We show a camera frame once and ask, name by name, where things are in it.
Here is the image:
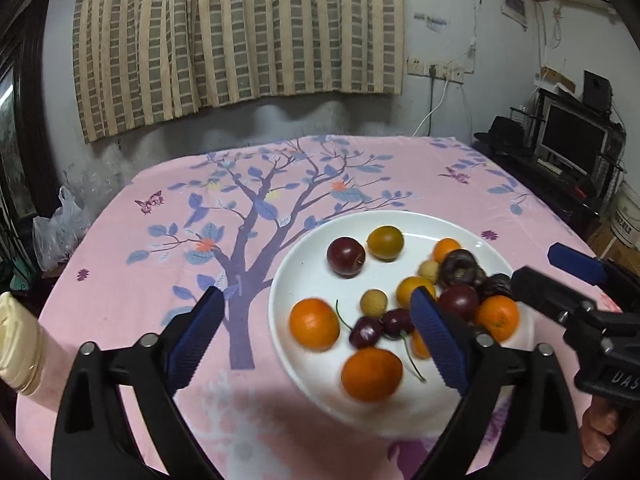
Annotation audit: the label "cream plastic bottle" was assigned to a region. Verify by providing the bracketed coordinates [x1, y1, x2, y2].
[0, 291, 48, 396]

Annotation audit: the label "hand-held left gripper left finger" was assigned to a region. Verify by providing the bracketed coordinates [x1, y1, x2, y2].
[50, 285, 226, 480]

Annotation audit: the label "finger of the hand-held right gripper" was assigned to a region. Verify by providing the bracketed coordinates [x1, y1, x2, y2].
[510, 266, 613, 331]
[547, 242, 640, 311]

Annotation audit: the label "dark red cherry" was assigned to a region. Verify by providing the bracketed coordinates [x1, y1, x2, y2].
[382, 308, 427, 383]
[335, 300, 383, 351]

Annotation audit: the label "striped beige curtain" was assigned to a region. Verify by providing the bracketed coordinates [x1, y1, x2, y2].
[72, 0, 405, 143]

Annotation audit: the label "person's right hand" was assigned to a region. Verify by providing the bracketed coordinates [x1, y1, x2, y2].
[581, 397, 623, 467]

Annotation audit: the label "white power cable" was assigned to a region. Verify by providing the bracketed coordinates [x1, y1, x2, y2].
[412, 77, 451, 137]

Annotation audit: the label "white wall sockets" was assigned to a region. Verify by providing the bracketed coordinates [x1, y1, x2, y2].
[407, 56, 466, 82]

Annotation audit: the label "black speaker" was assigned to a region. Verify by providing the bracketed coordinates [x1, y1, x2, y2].
[582, 71, 613, 111]

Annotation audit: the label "black monitor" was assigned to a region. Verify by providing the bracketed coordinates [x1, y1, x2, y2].
[539, 102, 611, 173]

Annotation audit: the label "white plastic bucket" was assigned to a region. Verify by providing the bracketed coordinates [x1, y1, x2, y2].
[610, 182, 640, 248]

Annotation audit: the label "clear plastic bag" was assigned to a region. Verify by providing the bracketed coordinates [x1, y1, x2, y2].
[32, 185, 91, 271]

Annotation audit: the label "black monitor stand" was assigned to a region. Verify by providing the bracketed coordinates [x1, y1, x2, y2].
[510, 87, 628, 221]

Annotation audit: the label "greenish orange kumquat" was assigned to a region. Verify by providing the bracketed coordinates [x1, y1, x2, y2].
[366, 226, 404, 261]

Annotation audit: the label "white plate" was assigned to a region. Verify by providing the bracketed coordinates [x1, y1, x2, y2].
[268, 211, 516, 436]

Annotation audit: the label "pink tree print tablecloth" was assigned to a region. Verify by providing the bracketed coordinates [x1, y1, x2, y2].
[15, 135, 621, 480]

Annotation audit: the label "framed wall picture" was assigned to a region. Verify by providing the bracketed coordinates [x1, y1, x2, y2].
[501, 0, 528, 28]

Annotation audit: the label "large orange tangerine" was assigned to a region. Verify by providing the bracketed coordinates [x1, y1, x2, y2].
[341, 347, 404, 403]

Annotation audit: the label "black hat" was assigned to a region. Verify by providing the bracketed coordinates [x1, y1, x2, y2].
[474, 116, 533, 156]

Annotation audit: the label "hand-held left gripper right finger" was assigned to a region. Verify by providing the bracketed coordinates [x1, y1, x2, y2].
[409, 285, 588, 480]

